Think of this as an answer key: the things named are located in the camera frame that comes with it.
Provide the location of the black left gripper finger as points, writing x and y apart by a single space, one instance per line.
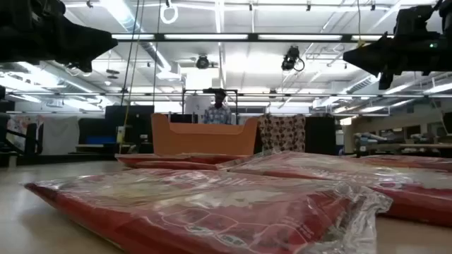
93 44

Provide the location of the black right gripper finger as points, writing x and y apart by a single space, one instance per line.
370 54

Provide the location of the red popcorn bag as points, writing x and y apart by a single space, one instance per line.
180 160
409 162
197 211
335 180

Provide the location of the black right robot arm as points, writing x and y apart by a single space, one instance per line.
446 8

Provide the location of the wooden workbench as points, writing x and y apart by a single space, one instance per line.
402 144

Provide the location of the black cabinet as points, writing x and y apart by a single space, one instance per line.
320 135

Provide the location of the blue box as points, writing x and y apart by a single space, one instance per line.
101 140

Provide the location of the white hanging cloth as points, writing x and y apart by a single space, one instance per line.
60 135

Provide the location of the round black ceiling fixture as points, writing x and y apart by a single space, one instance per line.
202 62

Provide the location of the black overhead rig bar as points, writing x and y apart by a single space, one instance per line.
254 37

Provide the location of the brown patterned cloth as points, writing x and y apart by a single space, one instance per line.
282 134

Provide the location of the person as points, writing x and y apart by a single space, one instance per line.
217 113

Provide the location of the orange plastic basket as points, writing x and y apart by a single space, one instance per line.
205 139

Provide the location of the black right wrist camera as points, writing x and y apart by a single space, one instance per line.
416 21

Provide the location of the black overhead camera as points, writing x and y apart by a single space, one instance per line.
291 58

